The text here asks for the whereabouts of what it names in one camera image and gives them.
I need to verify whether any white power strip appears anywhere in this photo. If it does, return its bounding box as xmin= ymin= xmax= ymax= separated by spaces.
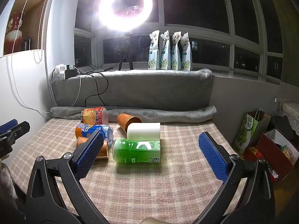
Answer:
xmin=54 ymin=64 xmax=70 ymax=80

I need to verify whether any wooden wall shelf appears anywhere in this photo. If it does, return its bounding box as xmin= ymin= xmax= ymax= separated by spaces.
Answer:
xmin=1 ymin=0 xmax=49 ymax=55

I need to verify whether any red white vase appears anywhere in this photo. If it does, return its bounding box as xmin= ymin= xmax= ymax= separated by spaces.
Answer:
xmin=4 ymin=11 xmax=25 ymax=55

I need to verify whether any green paper shopping bag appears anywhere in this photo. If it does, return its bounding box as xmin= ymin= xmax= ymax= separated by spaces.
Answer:
xmin=234 ymin=109 xmax=271 ymax=155

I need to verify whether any white cable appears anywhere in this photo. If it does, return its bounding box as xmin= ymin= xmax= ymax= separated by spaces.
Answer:
xmin=10 ymin=0 xmax=51 ymax=115

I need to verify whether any bright ring light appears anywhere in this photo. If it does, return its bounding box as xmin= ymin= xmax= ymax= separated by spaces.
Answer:
xmin=97 ymin=0 xmax=153 ymax=32

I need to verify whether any orange blue paper cup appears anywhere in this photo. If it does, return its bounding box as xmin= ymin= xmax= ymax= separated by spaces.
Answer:
xmin=75 ymin=123 xmax=114 ymax=146

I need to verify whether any black cable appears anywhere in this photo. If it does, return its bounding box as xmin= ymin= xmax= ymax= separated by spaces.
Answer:
xmin=73 ymin=63 xmax=120 ymax=108

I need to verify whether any orange paper cup front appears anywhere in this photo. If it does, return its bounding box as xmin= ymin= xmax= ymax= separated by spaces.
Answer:
xmin=76 ymin=136 xmax=109 ymax=160

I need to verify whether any snack bag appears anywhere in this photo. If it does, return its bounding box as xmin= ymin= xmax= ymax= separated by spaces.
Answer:
xmin=171 ymin=31 xmax=181 ymax=70
xmin=160 ymin=30 xmax=171 ymax=70
xmin=180 ymin=32 xmax=192 ymax=71
xmin=148 ymin=30 xmax=160 ymax=70

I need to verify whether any red cardboard box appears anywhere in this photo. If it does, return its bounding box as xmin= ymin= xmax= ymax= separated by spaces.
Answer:
xmin=244 ymin=128 xmax=298 ymax=182

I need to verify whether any red orange snack cup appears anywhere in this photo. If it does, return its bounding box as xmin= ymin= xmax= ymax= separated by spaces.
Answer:
xmin=80 ymin=107 xmax=109 ymax=125

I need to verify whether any grey rolled blanket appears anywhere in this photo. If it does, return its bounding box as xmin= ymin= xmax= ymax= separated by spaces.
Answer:
xmin=50 ymin=106 xmax=217 ymax=123

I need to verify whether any black tripod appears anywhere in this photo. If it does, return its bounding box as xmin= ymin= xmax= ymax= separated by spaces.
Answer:
xmin=118 ymin=32 xmax=133 ymax=71

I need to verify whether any orange paper cup back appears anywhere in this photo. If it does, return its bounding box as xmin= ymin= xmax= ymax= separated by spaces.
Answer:
xmin=117 ymin=113 xmax=142 ymax=133

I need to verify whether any grey blanket on ledge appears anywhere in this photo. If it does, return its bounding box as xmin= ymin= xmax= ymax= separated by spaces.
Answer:
xmin=52 ymin=69 xmax=213 ymax=111

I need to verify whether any black power adapter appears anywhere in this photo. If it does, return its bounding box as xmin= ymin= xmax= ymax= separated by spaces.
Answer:
xmin=64 ymin=65 xmax=78 ymax=79

